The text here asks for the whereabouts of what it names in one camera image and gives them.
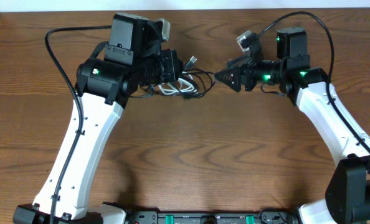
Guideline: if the black usb cable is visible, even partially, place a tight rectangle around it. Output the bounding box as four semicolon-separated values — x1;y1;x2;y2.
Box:
129;55;217;100

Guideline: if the white usb cable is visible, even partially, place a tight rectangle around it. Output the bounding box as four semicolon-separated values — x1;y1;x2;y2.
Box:
157;73;198;96

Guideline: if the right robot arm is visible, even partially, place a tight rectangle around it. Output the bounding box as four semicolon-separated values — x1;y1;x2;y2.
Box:
214;27;370;223

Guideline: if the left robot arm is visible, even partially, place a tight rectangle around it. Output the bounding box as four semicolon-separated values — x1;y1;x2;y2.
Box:
13;12;184;223

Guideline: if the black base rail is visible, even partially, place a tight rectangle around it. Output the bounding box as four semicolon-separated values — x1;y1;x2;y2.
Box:
124;208;300;224

